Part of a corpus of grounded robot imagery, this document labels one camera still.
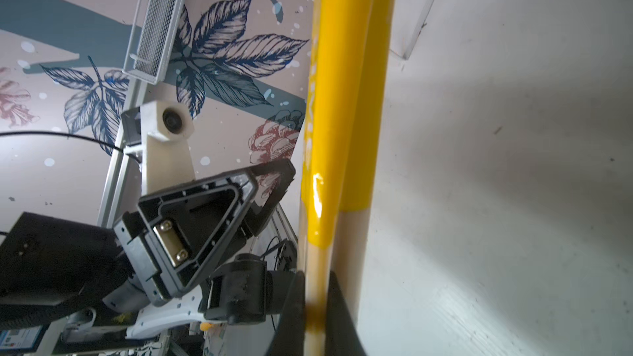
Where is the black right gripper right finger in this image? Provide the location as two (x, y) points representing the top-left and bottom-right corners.
(325, 271), (367, 356)

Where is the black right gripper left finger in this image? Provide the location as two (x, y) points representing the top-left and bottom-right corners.
(265, 271), (306, 356)

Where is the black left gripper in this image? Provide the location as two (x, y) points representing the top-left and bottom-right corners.
(1, 167), (260, 329)

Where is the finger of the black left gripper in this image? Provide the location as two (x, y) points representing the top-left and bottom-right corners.
(242, 158), (296, 237)

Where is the yellow Pastatime pasta bag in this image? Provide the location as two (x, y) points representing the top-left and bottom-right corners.
(299, 0), (395, 355)

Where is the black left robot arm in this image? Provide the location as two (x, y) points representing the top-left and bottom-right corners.
(1, 159), (295, 342)

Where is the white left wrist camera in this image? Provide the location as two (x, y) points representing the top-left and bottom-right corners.
(121, 101), (196, 196)

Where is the white wire mesh basket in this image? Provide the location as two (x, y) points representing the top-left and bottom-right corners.
(123, 0), (185, 85)

